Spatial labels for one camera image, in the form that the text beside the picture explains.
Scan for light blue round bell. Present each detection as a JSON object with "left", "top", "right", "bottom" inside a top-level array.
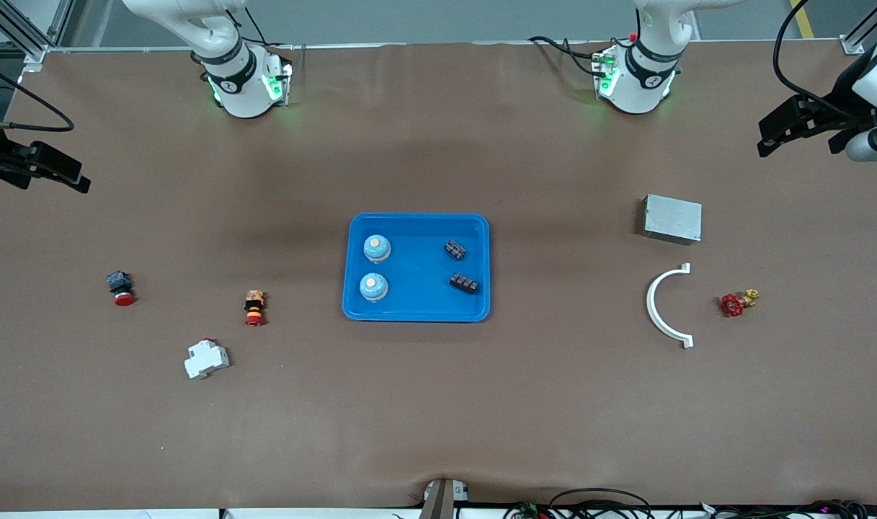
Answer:
[
  {"left": 359, "top": 272, "right": 389, "bottom": 303},
  {"left": 362, "top": 234, "right": 392, "bottom": 265}
]

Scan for red mushroom button dark body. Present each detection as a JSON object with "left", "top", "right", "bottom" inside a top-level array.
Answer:
[{"left": 107, "top": 270, "right": 137, "bottom": 307}]

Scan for grey metal box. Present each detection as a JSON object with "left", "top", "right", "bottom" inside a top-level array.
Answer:
[{"left": 641, "top": 193, "right": 703, "bottom": 247}]

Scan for brass valve red handwheel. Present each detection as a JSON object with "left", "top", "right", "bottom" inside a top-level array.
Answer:
[{"left": 720, "top": 288, "right": 761, "bottom": 319}]

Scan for white circuit breaker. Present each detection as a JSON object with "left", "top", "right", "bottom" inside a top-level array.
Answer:
[{"left": 184, "top": 337, "right": 231, "bottom": 381}]

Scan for blue plastic tray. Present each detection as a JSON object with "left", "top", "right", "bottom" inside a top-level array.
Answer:
[{"left": 342, "top": 212, "right": 491, "bottom": 323}]

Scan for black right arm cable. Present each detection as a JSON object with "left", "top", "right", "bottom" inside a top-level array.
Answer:
[{"left": 0, "top": 58, "right": 76, "bottom": 134}]

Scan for aluminium frame corner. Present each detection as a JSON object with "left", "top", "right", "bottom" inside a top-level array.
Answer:
[
  {"left": 0, "top": 0, "right": 75, "bottom": 76},
  {"left": 842, "top": 0, "right": 877, "bottom": 56}
]

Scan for white half-ring clamp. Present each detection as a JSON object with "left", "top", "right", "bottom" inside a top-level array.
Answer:
[{"left": 646, "top": 262, "right": 695, "bottom": 350}]

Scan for black right base cable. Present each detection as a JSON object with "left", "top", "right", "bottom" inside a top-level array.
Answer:
[{"left": 236, "top": 7, "right": 295, "bottom": 66}]

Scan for black left base cables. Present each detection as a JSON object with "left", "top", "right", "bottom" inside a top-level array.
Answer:
[{"left": 528, "top": 35, "right": 612, "bottom": 76}]

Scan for black cable bundle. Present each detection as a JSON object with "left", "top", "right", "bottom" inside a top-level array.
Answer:
[{"left": 503, "top": 487, "right": 877, "bottom": 519}]

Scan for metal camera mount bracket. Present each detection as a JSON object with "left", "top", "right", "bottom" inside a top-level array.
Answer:
[{"left": 420, "top": 478, "right": 471, "bottom": 519}]

